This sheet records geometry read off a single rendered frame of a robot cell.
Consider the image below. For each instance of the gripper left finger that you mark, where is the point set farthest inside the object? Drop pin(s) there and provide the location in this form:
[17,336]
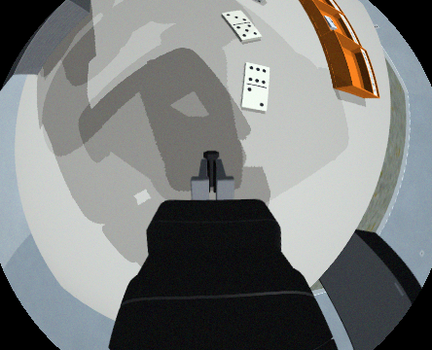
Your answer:
[200,185]

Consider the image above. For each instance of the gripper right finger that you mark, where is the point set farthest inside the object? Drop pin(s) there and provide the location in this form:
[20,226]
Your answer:
[223,185]

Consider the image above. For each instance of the dark grey bolt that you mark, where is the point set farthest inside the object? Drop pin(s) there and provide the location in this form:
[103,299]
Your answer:
[211,155]

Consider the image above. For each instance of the white domino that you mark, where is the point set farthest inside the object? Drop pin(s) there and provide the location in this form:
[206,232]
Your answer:
[255,87]
[241,26]

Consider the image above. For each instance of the orange rack of labelled bins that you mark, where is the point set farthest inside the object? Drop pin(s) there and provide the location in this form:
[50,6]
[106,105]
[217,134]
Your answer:
[345,57]

